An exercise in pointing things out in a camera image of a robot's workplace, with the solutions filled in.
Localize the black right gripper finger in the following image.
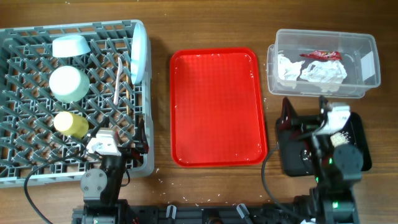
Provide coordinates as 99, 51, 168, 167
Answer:
277, 97, 297, 131
318, 95, 328, 117

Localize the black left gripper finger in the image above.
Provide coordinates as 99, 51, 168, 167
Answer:
86, 116, 109, 138
136, 119, 149, 154

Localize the white paper napkin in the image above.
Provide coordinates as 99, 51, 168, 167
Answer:
277, 54, 348, 93

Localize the yellow plastic cup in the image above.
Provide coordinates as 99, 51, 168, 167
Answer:
53, 111, 89, 139

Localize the red snack wrapper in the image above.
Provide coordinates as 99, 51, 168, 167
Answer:
300, 50, 342, 60

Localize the wooden chopstick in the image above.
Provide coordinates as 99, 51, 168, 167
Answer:
125, 61, 130, 116

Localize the white plastic fork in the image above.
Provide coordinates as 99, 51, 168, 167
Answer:
113, 57, 123, 106

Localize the large light blue plate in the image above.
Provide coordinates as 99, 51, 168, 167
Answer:
130, 23, 148, 85

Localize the small light blue bowl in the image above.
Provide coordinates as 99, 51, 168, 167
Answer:
52, 35, 91, 58

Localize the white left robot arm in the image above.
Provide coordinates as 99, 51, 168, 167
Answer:
72, 117, 149, 224

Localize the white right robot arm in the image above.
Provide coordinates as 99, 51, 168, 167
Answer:
275, 96, 364, 223

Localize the black food waste tray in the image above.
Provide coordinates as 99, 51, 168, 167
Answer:
277, 112, 373, 177

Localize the clear plastic waste bin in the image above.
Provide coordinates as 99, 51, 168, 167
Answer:
266, 29, 381, 98

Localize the grey plastic dishwasher rack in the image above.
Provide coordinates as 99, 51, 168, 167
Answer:
1, 20, 154, 188

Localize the pile of rice scraps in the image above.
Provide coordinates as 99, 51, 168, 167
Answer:
330, 133, 350, 147

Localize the red plastic serving tray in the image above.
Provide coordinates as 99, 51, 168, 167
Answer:
170, 47, 268, 168

